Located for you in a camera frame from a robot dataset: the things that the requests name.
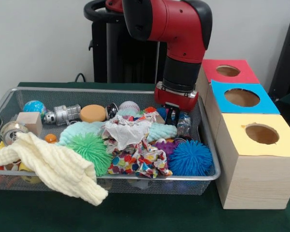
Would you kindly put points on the small blue globe ball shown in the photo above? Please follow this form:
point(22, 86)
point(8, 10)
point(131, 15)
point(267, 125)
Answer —
point(35, 108)

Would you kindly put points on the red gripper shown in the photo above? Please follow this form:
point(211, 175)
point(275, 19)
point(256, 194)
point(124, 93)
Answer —
point(176, 99)

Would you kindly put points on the purple spiky ball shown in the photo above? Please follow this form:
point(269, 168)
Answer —
point(165, 146)

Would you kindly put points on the crushed silver can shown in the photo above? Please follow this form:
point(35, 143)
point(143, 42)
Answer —
point(111, 110)

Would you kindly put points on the round silver tin can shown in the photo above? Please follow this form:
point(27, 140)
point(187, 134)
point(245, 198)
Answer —
point(12, 133)

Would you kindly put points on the small wooden cube block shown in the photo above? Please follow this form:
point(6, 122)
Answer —
point(29, 123)

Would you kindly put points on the crushed clear water bottle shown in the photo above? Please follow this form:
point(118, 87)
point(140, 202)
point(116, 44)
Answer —
point(184, 124)

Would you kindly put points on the pale yellow cloth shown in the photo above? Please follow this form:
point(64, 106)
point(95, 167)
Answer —
point(53, 164)

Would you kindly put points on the shallow clear mesh bin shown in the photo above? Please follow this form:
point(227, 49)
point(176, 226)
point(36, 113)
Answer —
point(205, 164)

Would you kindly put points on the pale pink ball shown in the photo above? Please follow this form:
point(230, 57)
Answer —
point(129, 106)

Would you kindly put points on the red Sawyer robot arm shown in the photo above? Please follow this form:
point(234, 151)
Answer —
point(174, 29)

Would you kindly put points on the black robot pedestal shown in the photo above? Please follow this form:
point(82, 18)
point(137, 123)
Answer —
point(116, 53)

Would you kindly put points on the colourful patterned cloth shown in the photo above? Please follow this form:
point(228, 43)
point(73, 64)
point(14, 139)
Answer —
point(140, 164)
point(123, 133)

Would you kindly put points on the wooden box with three holes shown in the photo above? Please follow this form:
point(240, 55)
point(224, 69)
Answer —
point(256, 179)

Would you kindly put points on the green spiky ball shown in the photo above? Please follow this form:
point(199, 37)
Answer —
point(89, 150)

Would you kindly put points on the mint green cloth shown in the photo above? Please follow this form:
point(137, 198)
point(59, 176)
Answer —
point(79, 129)

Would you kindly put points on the tan round bun toy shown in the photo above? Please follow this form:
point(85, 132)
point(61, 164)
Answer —
point(93, 113)

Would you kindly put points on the small orange ball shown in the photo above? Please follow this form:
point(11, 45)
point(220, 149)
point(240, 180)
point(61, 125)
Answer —
point(50, 138)

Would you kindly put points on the blue spiky ball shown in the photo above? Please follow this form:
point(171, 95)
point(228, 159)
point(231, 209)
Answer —
point(191, 158)

